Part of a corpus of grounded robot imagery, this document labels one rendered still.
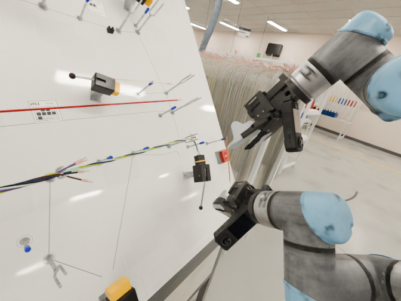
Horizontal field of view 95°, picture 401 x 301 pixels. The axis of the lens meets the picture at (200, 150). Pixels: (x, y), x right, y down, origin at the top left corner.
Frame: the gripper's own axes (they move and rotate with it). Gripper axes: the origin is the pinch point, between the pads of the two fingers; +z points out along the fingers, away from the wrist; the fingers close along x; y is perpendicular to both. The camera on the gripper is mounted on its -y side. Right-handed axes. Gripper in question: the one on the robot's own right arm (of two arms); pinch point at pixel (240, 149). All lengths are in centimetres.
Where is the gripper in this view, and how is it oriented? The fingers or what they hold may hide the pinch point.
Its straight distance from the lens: 52.6
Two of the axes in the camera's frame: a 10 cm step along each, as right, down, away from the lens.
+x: -7.0, -0.3, -7.2
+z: -6.0, 5.8, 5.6
